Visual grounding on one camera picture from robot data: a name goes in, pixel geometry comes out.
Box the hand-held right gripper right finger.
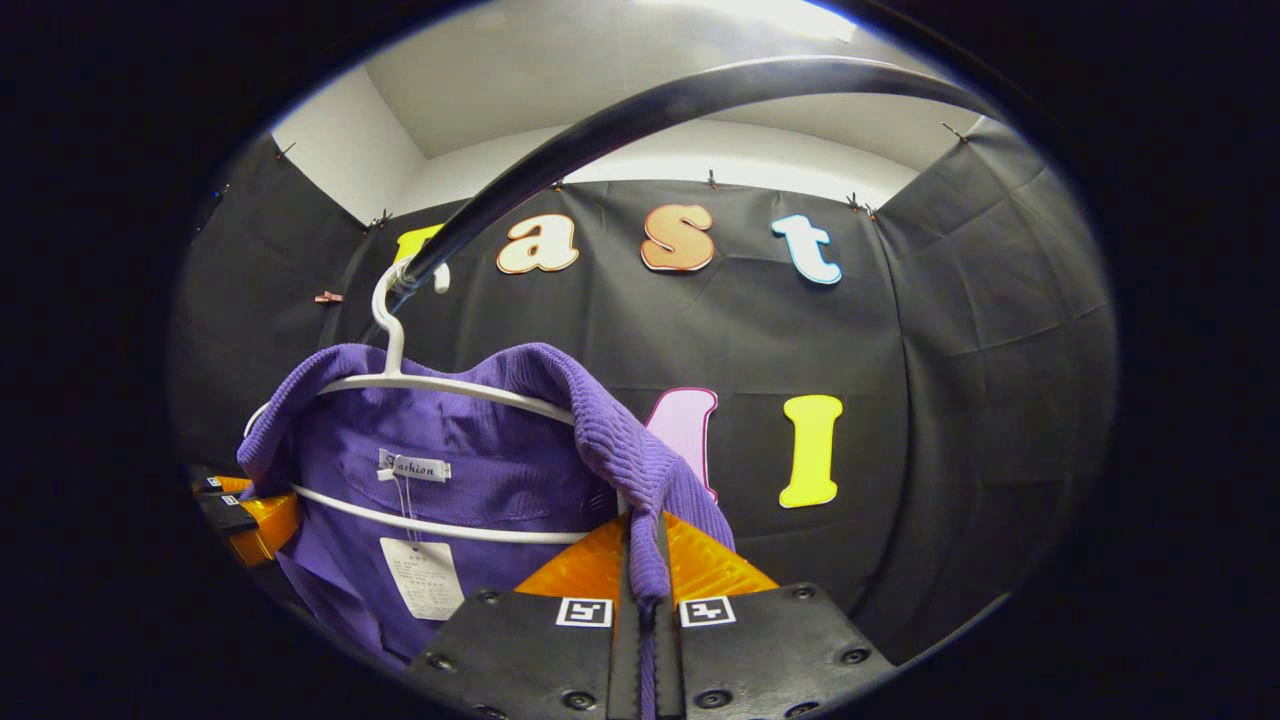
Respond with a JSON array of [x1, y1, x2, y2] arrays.
[[653, 512, 898, 720]]

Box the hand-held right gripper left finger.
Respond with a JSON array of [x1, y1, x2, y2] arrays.
[[408, 513, 643, 720]]

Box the large white clothes hanger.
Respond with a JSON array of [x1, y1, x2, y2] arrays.
[[243, 255, 633, 546]]

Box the purple corduroy shirt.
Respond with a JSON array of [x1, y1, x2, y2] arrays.
[[237, 343, 737, 720]]

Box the black clothes rack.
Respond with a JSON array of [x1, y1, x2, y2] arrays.
[[395, 55, 1006, 296]]

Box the black backdrop cloth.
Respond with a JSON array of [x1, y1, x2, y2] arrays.
[[170, 110, 1119, 666]]

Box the row of black clips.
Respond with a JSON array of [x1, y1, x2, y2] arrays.
[[275, 120, 971, 226]]

